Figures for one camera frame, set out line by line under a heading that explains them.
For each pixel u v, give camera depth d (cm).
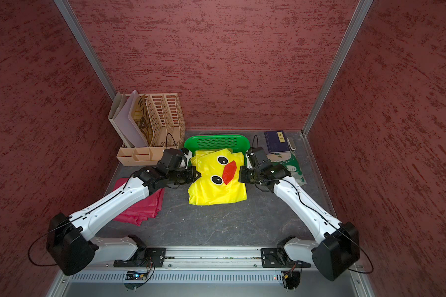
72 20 74
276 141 114
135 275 72
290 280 70
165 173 59
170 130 115
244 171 70
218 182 80
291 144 110
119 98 98
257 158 59
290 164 103
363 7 71
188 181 69
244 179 69
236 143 110
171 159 59
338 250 38
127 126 90
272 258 74
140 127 95
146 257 68
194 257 76
